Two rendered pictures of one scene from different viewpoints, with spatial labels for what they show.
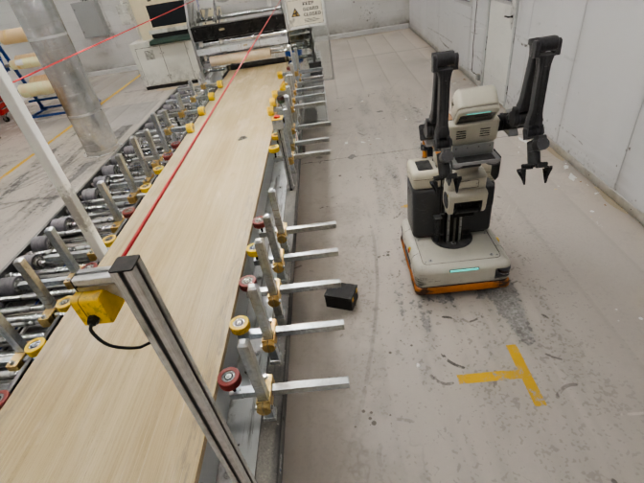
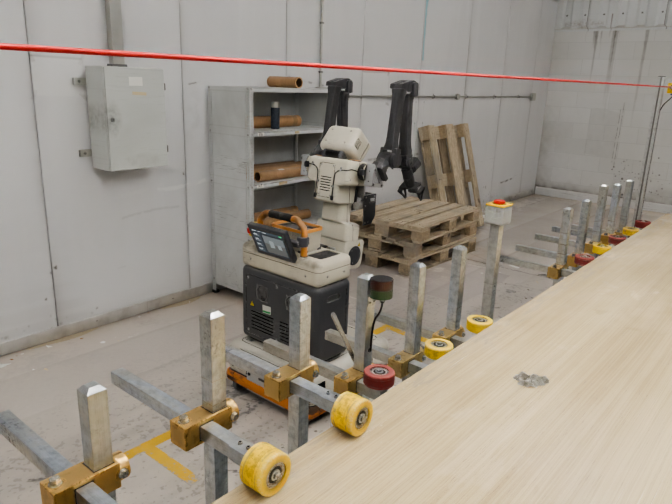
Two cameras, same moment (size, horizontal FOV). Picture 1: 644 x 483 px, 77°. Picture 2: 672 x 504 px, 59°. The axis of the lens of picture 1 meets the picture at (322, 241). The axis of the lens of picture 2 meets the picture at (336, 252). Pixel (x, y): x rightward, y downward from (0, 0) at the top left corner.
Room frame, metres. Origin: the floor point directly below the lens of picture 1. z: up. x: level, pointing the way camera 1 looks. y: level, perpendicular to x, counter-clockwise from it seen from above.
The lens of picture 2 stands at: (4.58, 0.85, 1.61)
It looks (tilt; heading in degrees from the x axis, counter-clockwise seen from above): 16 degrees down; 215
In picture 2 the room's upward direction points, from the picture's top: 2 degrees clockwise
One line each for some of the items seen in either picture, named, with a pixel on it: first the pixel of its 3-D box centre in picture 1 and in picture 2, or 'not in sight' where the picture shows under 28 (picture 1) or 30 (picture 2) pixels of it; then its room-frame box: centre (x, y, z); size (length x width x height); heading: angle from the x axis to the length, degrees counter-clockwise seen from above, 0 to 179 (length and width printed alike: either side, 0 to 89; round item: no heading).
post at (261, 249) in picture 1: (270, 283); (597, 230); (1.35, 0.25, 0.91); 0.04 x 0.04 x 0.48; 85
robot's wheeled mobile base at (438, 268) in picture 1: (450, 250); (309, 358); (2.26, -0.92, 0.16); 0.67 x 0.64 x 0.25; 175
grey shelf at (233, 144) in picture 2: not in sight; (274, 190); (1.15, -2.14, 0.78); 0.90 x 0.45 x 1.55; 175
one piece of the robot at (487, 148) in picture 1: (471, 163); (349, 200); (1.97, -0.89, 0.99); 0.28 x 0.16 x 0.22; 85
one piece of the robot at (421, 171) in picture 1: (449, 193); (299, 288); (2.35, -0.92, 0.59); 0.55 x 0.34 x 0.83; 85
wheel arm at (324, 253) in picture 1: (295, 257); (557, 256); (1.63, 0.14, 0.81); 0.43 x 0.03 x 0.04; 85
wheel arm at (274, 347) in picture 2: (306, 126); (320, 368); (3.38, -0.03, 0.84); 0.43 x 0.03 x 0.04; 85
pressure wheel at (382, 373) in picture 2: not in sight; (378, 389); (3.39, 0.17, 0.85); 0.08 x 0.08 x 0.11
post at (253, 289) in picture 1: (266, 330); (610, 226); (1.10, 0.27, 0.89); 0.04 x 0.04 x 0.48; 85
